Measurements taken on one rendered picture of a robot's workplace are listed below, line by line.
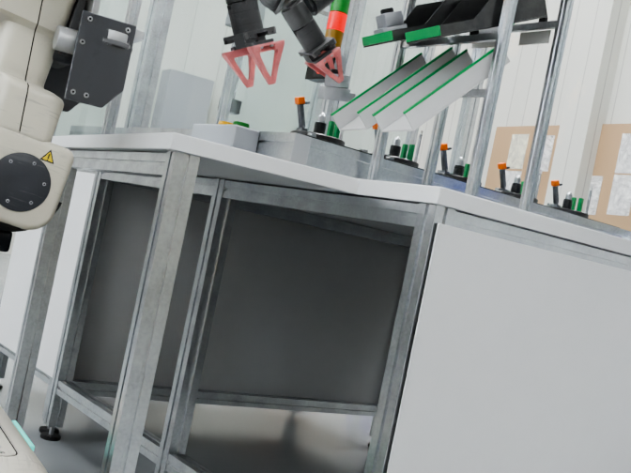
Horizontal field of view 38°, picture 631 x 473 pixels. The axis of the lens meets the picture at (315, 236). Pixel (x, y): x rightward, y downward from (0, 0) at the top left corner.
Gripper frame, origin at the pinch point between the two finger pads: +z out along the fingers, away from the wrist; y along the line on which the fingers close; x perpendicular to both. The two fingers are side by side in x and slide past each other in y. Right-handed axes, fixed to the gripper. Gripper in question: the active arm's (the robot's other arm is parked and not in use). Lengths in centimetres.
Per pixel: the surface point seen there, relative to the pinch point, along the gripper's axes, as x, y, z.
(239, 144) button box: 26.5, 5.8, 0.6
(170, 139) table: 43, -49, -21
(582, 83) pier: -273, 403, 223
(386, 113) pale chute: 0.3, -21.0, 7.2
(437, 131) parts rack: -14.8, 0.6, 26.0
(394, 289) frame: -5, 105, 107
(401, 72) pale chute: -13.1, -3.7, 7.2
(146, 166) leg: 49, -33, -16
